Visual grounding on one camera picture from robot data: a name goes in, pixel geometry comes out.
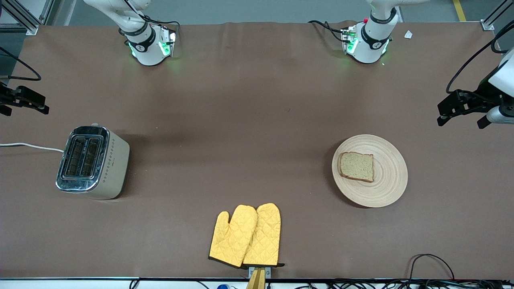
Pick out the round wooden plate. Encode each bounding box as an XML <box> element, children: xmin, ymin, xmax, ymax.
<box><xmin>332</xmin><ymin>134</ymin><xmax>408</xmax><ymax>208</ymax></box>

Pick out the brown bread slice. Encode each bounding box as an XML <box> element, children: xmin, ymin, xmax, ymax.
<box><xmin>338</xmin><ymin>152</ymin><xmax>374</xmax><ymax>183</ymax></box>

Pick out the silver beige two-slot toaster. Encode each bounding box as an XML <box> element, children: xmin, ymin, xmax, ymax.
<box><xmin>55</xmin><ymin>123</ymin><xmax>131</xmax><ymax>200</ymax></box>

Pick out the brown table cover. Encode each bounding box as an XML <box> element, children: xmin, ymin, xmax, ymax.
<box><xmin>0</xmin><ymin>21</ymin><xmax>514</xmax><ymax>279</ymax></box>

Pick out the yellow quilted oven mitt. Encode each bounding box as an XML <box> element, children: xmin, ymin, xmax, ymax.
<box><xmin>242</xmin><ymin>203</ymin><xmax>285</xmax><ymax>268</ymax></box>
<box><xmin>209</xmin><ymin>205</ymin><xmax>258</xmax><ymax>268</ymax></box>

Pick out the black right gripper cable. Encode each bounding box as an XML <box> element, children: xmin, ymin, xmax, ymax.
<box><xmin>0</xmin><ymin>47</ymin><xmax>42</xmax><ymax>81</ymax></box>

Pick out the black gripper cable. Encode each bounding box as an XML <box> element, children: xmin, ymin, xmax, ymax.
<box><xmin>446</xmin><ymin>20</ymin><xmax>514</xmax><ymax>94</ymax></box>
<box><xmin>0</xmin><ymin>47</ymin><xmax>42</xmax><ymax>81</ymax></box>

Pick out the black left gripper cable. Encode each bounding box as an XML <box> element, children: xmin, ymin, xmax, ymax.
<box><xmin>446</xmin><ymin>20</ymin><xmax>514</xmax><ymax>94</ymax></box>

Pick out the white toaster power cable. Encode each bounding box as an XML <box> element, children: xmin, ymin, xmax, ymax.
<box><xmin>0</xmin><ymin>142</ymin><xmax>65</xmax><ymax>153</ymax></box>

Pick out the aluminium frame post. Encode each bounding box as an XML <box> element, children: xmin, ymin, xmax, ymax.
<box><xmin>481</xmin><ymin>0</ymin><xmax>514</xmax><ymax>31</ymax></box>
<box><xmin>0</xmin><ymin>0</ymin><xmax>55</xmax><ymax>36</ymax></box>

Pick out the black looped cable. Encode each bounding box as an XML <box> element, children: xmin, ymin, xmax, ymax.
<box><xmin>409</xmin><ymin>254</ymin><xmax>455</xmax><ymax>281</ymax></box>

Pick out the black left arm base cable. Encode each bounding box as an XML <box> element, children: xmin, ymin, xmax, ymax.
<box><xmin>308</xmin><ymin>20</ymin><xmax>347</xmax><ymax>43</ymax></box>

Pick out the black arm base cable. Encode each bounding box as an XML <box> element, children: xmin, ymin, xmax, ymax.
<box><xmin>141</xmin><ymin>14</ymin><xmax>180</xmax><ymax>28</ymax></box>
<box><xmin>308</xmin><ymin>20</ymin><xmax>347</xmax><ymax>43</ymax></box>

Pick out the black right arm base cable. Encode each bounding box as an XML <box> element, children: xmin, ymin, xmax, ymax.
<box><xmin>141</xmin><ymin>14</ymin><xmax>180</xmax><ymax>28</ymax></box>

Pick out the black cable bundle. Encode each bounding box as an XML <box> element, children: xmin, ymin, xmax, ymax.
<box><xmin>295</xmin><ymin>280</ymin><xmax>514</xmax><ymax>289</ymax></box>

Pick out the metal bracket with tan post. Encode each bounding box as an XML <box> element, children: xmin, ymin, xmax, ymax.
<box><xmin>246</xmin><ymin>266</ymin><xmax>272</xmax><ymax>289</ymax></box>

